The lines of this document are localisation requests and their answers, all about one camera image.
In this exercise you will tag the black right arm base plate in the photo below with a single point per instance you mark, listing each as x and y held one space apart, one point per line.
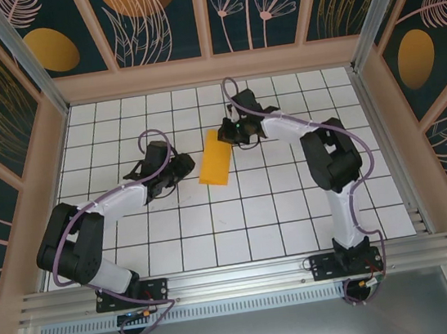
323 267

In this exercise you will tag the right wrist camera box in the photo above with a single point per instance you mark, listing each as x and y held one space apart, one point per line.
233 114

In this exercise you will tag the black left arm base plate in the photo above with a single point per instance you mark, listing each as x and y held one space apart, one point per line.
157 291

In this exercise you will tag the long aluminium mounting rail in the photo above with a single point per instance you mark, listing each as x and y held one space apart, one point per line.
238 280

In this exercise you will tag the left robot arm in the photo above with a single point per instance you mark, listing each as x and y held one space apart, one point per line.
121 201

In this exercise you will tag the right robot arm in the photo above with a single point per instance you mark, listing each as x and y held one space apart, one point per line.
329 153

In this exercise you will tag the aluminium corner post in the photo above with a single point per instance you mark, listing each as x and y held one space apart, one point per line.
376 11
28 65

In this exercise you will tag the aluminium side rail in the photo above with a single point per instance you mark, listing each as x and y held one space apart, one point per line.
385 145

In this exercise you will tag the dark wall panel orange circle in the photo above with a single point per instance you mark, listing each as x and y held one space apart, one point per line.
172 25

